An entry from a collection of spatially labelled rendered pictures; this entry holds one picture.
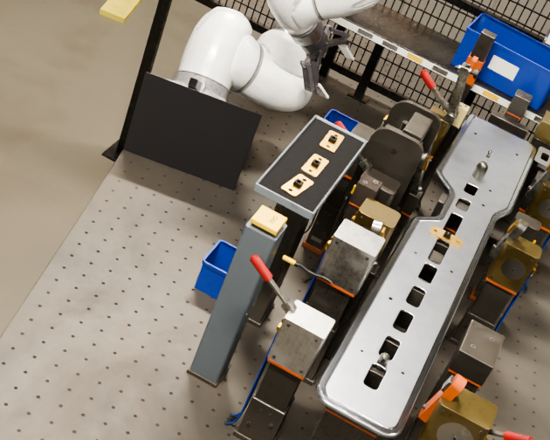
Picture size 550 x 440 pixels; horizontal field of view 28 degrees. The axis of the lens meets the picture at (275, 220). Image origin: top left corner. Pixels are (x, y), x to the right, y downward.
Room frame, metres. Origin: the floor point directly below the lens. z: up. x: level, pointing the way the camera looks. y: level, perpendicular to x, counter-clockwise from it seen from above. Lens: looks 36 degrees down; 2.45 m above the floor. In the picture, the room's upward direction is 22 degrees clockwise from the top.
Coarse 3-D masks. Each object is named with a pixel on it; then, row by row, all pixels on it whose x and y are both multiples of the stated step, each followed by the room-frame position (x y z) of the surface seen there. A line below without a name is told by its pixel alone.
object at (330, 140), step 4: (328, 132) 2.20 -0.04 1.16; (332, 132) 2.21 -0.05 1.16; (328, 136) 2.18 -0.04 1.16; (332, 136) 2.18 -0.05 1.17; (340, 136) 2.21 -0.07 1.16; (324, 140) 2.16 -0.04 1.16; (328, 140) 2.17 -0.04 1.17; (332, 140) 2.16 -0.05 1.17; (336, 140) 2.17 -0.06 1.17; (340, 140) 2.19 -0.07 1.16; (320, 144) 2.14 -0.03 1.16; (324, 144) 2.14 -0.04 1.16; (328, 144) 2.15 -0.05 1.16; (332, 144) 2.16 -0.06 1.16; (336, 144) 2.16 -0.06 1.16; (328, 148) 2.13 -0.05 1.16; (332, 148) 2.14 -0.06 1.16; (336, 148) 2.15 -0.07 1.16; (332, 152) 2.13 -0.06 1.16
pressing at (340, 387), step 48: (480, 144) 2.74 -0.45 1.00; (528, 144) 2.85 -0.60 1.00; (480, 192) 2.49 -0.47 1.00; (432, 240) 2.19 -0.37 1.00; (480, 240) 2.28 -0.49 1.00; (384, 288) 1.94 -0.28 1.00; (432, 288) 2.01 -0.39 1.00; (384, 336) 1.79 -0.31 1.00; (432, 336) 1.85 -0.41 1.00; (336, 384) 1.59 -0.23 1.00; (384, 384) 1.65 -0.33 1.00; (384, 432) 1.52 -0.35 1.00
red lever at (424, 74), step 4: (424, 72) 2.72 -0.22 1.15; (428, 72) 2.73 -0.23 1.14; (424, 76) 2.72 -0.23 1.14; (428, 76) 2.72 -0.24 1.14; (424, 80) 2.72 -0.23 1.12; (428, 80) 2.72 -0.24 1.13; (432, 80) 2.73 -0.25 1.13; (428, 84) 2.72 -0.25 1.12; (432, 84) 2.72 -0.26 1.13; (432, 88) 2.72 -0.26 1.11; (436, 88) 2.72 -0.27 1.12; (432, 92) 2.72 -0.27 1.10; (436, 92) 2.72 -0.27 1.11; (436, 96) 2.71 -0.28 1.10; (440, 96) 2.72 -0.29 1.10; (440, 100) 2.71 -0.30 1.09; (444, 100) 2.72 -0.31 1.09; (440, 104) 2.71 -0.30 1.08; (444, 104) 2.71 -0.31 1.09; (444, 108) 2.71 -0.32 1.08; (448, 108) 2.71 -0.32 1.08
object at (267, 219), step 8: (264, 208) 1.83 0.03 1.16; (256, 216) 1.79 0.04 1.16; (264, 216) 1.80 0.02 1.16; (272, 216) 1.81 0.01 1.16; (280, 216) 1.82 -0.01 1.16; (256, 224) 1.78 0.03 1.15; (264, 224) 1.77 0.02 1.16; (272, 224) 1.78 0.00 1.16; (280, 224) 1.79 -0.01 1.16; (272, 232) 1.77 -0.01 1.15
